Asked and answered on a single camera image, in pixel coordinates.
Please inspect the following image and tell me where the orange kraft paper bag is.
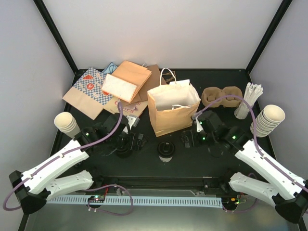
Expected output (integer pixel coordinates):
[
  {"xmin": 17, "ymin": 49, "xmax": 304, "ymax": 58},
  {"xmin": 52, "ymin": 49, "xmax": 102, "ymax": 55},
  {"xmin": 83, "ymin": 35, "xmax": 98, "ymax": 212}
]
[{"xmin": 147, "ymin": 78, "xmax": 201, "ymax": 137}]

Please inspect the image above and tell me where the left black frame post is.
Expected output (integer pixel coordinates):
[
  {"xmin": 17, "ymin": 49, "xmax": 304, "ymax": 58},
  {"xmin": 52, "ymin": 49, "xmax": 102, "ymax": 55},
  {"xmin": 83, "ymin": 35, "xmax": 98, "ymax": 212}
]
[{"xmin": 33, "ymin": 0, "xmax": 78, "ymax": 74}]

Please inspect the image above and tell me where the folded orange paper bag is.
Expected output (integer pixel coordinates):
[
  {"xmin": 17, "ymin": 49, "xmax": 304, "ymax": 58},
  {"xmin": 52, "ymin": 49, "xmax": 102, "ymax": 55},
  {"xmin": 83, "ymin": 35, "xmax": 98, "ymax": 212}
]
[{"xmin": 102, "ymin": 60, "xmax": 152, "ymax": 103}]

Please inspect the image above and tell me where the right stack of paper cups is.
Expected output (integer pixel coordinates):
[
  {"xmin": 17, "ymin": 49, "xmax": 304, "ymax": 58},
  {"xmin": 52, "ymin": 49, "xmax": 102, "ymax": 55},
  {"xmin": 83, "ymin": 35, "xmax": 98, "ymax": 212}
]
[{"xmin": 250, "ymin": 104, "xmax": 285, "ymax": 138}]

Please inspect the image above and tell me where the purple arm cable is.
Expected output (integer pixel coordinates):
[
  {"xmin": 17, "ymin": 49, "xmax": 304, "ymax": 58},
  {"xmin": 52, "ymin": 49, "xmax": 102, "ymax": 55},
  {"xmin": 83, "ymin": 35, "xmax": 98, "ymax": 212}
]
[
  {"xmin": 2, "ymin": 105, "xmax": 134, "ymax": 215},
  {"xmin": 197, "ymin": 95, "xmax": 308, "ymax": 213}
]

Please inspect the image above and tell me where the cup of white straws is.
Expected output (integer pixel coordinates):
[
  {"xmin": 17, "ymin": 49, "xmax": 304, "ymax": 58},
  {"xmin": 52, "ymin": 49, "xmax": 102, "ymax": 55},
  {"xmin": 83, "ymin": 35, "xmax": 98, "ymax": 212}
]
[{"xmin": 234, "ymin": 82, "xmax": 263, "ymax": 120}]

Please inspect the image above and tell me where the cream cakes printed paper bag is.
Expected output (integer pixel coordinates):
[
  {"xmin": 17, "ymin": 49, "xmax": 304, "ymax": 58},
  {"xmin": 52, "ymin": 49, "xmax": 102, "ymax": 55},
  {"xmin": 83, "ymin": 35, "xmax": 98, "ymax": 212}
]
[{"xmin": 103, "ymin": 96, "xmax": 148, "ymax": 117}]

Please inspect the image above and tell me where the dark brown paper bag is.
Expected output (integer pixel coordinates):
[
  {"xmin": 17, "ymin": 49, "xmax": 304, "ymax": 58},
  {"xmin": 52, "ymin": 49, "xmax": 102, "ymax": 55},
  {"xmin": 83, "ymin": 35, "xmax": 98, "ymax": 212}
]
[{"xmin": 138, "ymin": 64, "xmax": 166, "ymax": 102}]

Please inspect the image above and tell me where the blue checkered paper bag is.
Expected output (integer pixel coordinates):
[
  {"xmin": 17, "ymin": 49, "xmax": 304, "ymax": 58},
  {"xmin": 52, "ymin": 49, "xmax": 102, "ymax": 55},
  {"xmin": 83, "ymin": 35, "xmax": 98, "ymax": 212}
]
[{"xmin": 63, "ymin": 67, "xmax": 112, "ymax": 120}]

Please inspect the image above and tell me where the stack of paper cups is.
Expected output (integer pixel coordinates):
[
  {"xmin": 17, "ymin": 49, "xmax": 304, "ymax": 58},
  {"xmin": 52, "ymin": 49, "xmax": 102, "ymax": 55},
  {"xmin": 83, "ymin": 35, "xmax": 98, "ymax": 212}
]
[
  {"xmin": 54, "ymin": 112, "xmax": 80, "ymax": 139},
  {"xmin": 250, "ymin": 104, "xmax": 285, "ymax": 138}
]

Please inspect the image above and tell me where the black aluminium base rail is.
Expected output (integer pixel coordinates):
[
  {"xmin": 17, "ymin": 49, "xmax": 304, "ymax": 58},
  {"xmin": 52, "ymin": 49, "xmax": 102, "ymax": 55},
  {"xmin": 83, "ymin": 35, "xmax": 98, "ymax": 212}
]
[{"xmin": 98, "ymin": 176, "xmax": 240, "ymax": 196}]

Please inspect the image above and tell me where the light blue paper bag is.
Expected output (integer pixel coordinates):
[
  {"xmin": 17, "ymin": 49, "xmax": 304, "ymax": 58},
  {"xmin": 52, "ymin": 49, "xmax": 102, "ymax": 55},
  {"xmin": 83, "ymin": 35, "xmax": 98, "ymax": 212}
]
[{"xmin": 101, "ymin": 62, "xmax": 118, "ymax": 75}]

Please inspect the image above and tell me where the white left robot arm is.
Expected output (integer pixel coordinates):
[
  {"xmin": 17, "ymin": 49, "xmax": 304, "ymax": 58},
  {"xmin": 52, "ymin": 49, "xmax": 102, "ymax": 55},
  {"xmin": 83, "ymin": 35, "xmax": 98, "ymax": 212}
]
[{"xmin": 9, "ymin": 113, "xmax": 146, "ymax": 215}]

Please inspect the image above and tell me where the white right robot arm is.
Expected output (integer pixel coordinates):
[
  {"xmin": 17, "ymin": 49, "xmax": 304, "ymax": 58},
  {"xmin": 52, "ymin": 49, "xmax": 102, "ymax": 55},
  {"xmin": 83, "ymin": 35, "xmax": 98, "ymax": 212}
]
[{"xmin": 182, "ymin": 111, "xmax": 308, "ymax": 224}]

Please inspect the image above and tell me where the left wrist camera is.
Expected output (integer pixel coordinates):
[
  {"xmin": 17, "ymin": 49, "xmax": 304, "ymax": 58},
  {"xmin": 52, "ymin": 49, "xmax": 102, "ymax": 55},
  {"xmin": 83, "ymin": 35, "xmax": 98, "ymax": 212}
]
[{"xmin": 121, "ymin": 115, "xmax": 140, "ymax": 134}]

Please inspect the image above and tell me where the cardboard cup carrier stack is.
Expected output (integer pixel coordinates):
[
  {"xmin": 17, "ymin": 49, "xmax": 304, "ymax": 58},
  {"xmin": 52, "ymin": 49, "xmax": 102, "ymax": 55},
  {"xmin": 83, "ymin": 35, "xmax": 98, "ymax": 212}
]
[{"xmin": 201, "ymin": 86, "xmax": 243, "ymax": 108}]

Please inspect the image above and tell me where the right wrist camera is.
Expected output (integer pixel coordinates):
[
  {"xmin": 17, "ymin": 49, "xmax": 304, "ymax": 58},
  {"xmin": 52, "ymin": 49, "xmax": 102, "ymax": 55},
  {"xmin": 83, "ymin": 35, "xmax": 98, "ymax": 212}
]
[{"xmin": 191, "ymin": 114, "xmax": 204, "ymax": 132}]

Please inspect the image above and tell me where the right black frame post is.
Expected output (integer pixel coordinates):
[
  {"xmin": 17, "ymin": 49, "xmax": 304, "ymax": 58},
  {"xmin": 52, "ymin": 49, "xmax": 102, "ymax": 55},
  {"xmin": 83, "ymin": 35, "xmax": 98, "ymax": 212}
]
[{"xmin": 245, "ymin": 0, "xmax": 293, "ymax": 74}]

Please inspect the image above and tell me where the black frame post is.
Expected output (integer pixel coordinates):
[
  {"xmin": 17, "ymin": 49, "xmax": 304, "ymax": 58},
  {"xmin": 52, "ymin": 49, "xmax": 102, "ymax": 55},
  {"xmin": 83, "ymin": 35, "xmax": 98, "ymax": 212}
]
[
  {"xmin": 245, "ymin": 0, "xmax": 293, "ymax": 74},
  {"xmin": 33, "ymin": 0, "xmax": 78, "ymax": 74}
]

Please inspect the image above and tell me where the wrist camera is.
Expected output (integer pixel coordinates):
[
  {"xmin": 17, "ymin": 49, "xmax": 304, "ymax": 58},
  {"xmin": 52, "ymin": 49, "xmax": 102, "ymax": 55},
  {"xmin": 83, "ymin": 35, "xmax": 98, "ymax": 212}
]
[
  {"xmin": 191, "ymin": 114, "xmax": 204, "ymax": 132},
  {"xmin": 121, "ymin": 115, "xmax": 140, "ymax": 134}
]

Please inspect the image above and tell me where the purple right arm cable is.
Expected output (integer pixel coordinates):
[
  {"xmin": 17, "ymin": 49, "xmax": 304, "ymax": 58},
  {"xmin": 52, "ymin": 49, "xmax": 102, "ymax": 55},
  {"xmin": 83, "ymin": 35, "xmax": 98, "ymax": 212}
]
[{"xmin": 197, "ymin": 95, "xmax": 308, "ymax": 213}]

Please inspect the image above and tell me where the black cup lid stack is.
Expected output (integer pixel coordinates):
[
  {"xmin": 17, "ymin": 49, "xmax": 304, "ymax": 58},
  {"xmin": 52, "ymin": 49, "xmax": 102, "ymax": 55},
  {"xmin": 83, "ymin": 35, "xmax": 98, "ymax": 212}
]
[{"xmin": 116, "ymin": 145, "xmax": 132, "ymax": 158}]

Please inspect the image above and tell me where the white slotted cable duct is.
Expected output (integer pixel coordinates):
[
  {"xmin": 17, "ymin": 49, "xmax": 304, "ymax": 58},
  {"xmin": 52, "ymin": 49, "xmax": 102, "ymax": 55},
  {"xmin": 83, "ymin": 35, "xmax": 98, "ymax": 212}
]
[{"xmin": 47, "ymin": 195, "xmax": 223, "ymax": 208}]

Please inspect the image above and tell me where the left stack of paper cups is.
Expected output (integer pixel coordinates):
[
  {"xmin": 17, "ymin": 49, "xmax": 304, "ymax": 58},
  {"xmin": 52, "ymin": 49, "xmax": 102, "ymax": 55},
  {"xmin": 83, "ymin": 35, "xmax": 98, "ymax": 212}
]
[{"xmin": 54, "ymin": 112, "xmax": 80, "ymax": 139}]

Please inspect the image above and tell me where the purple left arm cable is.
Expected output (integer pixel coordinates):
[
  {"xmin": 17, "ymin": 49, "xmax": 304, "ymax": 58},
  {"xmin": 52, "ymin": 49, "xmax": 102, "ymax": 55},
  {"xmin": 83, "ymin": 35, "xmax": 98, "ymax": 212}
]
[{"xmin": 2, "ymin": 105, "xmax": 134, "ymax": 215}]

